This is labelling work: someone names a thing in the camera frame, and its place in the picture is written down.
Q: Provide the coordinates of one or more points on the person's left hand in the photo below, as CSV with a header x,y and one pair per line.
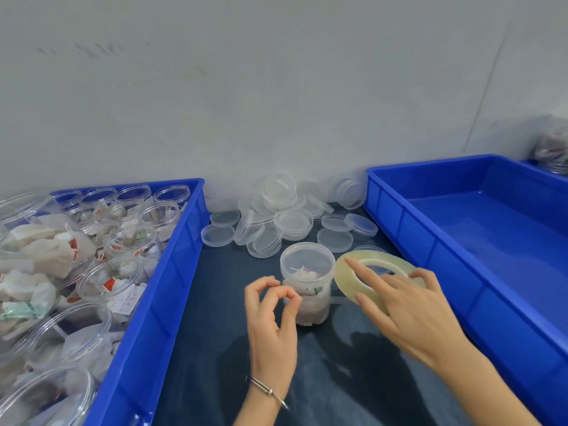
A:
x,y
270,346

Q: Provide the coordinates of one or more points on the person's right hand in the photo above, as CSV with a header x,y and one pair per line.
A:
x,y
417,319

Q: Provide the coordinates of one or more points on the person's right middle finger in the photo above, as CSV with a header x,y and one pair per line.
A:
x,y
427,278

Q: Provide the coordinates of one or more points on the person's right thumb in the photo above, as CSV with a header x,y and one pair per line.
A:
x,y
372,308

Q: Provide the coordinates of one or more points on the person's left thumb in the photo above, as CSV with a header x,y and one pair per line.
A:
x,y
292,314

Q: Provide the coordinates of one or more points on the clear adhesive tape roll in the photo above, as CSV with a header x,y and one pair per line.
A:
x,y
344,279

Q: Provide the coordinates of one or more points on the person's left forearm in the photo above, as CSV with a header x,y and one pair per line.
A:
x,y
259,408

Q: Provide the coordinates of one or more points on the person's right forearm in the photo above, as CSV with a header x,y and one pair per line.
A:
x,y
483,390

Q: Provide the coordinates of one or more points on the white sachets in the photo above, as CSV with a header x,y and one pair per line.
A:
x,y
310,301

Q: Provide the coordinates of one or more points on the clear plastic jar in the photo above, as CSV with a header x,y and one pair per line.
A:
x,y
307,261

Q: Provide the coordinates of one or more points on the blue plastic crate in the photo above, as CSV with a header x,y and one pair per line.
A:
x,y
164,297
539,167
488,226

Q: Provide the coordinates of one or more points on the pile of clear plastic lids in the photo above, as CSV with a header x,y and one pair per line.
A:
x,y
275,217

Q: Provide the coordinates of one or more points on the group of clear filled jars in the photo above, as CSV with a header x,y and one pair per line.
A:
x,y
66,270

